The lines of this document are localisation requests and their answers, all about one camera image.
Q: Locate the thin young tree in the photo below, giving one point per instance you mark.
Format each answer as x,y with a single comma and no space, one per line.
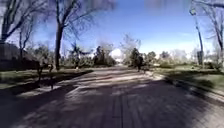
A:
39,71
51,76

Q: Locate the grey brick paved path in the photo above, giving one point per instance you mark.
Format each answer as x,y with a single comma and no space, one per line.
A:
116,100

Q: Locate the large bare tree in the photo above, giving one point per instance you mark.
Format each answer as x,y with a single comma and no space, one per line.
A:
58,36

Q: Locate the grass lawn with shadows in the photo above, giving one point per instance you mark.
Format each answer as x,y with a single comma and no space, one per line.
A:
23,77

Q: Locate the street lamp pole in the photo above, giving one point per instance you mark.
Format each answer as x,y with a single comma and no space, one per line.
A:
197,36

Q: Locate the green grass lawn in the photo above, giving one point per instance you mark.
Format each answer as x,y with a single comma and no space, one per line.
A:
200,77

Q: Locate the person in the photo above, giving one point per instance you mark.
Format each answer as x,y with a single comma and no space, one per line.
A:
139,62

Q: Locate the pale stone kerb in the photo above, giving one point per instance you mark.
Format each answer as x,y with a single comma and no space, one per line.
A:
196,88

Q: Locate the row of trees and bushes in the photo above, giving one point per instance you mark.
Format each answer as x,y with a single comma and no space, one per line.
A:
100,56

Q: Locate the dark low building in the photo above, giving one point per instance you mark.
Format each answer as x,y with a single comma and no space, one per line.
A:
13,56

